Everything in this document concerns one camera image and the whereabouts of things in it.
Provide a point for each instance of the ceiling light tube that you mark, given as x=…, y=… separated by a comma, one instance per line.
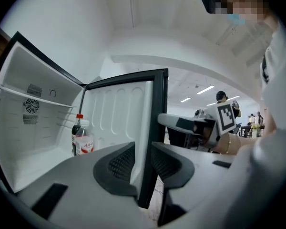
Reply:
x=205, y=89
x=185, y=99
x=233, y=97

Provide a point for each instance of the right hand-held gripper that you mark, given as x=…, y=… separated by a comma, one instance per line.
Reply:
x=226, y=118

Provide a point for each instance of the blue face mask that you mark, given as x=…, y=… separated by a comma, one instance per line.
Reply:
x=236, y=18

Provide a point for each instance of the person's grey sweatshirt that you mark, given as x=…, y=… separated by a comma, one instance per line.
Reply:
x=276, y=175

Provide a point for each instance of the person's face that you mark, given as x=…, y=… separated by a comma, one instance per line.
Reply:
x=248, y=6

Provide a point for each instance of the dark cola bottle red cap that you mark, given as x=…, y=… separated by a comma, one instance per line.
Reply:
x=75, y=130

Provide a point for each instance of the person's right forearm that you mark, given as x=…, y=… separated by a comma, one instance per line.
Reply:
x=236, y=143

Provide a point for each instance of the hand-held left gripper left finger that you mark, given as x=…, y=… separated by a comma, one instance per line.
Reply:
x=81, y=187

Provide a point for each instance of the clear glass fridge shelf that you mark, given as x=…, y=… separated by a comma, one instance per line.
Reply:
x=38, y=98

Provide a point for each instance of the black mini fridge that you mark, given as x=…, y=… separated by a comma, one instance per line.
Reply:
x=38, y=137

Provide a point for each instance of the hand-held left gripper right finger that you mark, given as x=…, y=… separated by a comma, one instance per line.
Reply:
x=195, y=175

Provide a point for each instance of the white milk bottle pink label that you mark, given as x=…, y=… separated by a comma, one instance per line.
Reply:
x=84, y=147

